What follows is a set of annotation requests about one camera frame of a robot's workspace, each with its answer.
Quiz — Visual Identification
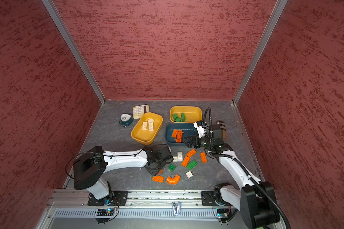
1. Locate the white 2x4 lego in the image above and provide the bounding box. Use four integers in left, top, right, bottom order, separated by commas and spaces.
142, 121, 148, 130
148, 122, 154, 131

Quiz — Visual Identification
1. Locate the white square lego lower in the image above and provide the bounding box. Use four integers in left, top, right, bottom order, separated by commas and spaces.
186, 171, 193, 178

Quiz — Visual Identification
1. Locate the orange curved lego piece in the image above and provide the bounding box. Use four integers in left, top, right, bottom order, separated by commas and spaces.
166, 174, 181, 185

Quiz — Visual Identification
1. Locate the right circuit board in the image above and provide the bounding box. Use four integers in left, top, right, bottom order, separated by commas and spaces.
216, 209, 231, 219

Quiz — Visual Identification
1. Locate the left circuit board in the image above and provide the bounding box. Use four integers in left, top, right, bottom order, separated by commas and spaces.
96, 209, 114, 217

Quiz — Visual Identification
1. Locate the aluminium front rail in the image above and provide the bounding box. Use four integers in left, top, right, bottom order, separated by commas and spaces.
46, 189, 216, 209

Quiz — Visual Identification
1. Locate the metal clip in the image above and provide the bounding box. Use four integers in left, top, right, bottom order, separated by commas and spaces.
172, 202, 182, 217

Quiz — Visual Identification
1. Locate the circuit board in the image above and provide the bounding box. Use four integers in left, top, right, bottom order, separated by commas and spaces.
96, 209, 114, 217
216, 209, 231, 219

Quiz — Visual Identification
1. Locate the green 2x3 lego plate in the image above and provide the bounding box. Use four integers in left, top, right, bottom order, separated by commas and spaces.
186, 160, 197, 170

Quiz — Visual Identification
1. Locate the yellow tub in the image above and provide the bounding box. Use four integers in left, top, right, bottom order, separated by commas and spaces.
170, 106, 203, 124
131, 112, 163, 145

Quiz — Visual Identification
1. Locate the cream calculator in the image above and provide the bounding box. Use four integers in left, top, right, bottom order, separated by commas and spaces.
133, 105, 150, 119

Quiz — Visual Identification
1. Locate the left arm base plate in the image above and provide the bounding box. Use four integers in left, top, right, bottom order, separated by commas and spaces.
88, 191, 129, 206

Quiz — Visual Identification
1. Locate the orange 2x3 lego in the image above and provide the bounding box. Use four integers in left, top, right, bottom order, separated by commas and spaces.
200, 152, 207, 163
181, 156, 190, 167
171, 129, 178, 138
186, 149, 196, 157

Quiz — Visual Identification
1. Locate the black corrugated cable hose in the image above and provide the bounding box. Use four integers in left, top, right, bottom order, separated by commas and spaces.
203, 107, 292, 229

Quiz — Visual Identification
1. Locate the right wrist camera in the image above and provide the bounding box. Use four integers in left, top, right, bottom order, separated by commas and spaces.
194, 120, 206, 138

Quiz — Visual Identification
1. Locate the orange long lego chassis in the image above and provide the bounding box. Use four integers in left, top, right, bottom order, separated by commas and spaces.
175, 130, 183, 143

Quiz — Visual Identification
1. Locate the plaid checkered pouch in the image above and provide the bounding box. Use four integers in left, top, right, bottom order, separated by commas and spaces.
217, 120, 227, 140

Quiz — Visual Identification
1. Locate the white L-shaped lego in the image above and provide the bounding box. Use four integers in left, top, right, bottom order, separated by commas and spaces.
173, 152, 183, 162

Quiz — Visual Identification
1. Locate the small teal alarm clock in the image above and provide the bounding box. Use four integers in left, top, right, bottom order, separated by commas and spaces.
118, 114, 134, 127

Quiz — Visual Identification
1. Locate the orange flat 2x4 lego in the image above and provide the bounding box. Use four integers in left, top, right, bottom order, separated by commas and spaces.
152, 175, 164, 183

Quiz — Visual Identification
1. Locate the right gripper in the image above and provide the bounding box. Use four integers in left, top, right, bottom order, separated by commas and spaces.
181, 134, 213, 149

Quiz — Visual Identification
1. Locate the yellow tub right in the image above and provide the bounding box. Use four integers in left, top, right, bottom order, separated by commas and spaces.
170, 106, 203, 124

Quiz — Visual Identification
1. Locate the yellow tub left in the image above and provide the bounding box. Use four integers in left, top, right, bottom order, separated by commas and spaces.
131, 112, 163, 145

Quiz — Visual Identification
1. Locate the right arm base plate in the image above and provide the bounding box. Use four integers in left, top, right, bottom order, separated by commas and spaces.
201, 191, 229, 207

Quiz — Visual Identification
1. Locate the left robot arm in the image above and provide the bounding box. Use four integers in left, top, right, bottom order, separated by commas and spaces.
73, 144, 174, 200

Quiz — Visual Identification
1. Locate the dark teal tub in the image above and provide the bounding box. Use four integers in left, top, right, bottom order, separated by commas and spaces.
165, 123, 198, 147

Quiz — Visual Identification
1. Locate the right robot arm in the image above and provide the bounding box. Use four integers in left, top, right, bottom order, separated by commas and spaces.
182, 135, 290, 229

